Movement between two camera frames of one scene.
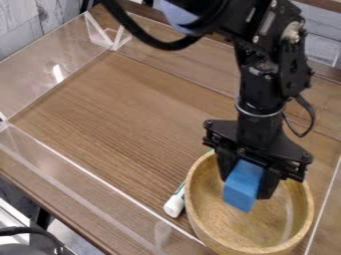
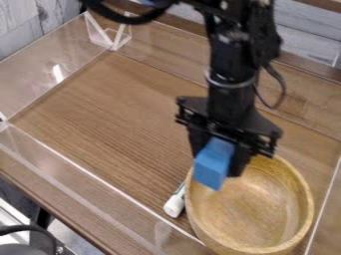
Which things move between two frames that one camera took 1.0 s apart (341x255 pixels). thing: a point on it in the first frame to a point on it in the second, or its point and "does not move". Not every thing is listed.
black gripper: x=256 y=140 to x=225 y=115
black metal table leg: x=43 y=218 does not move
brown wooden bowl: x=269 y=230 does not move
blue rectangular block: x=241 y=184 to x=211 y=161
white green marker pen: x=174 y=204 does not move
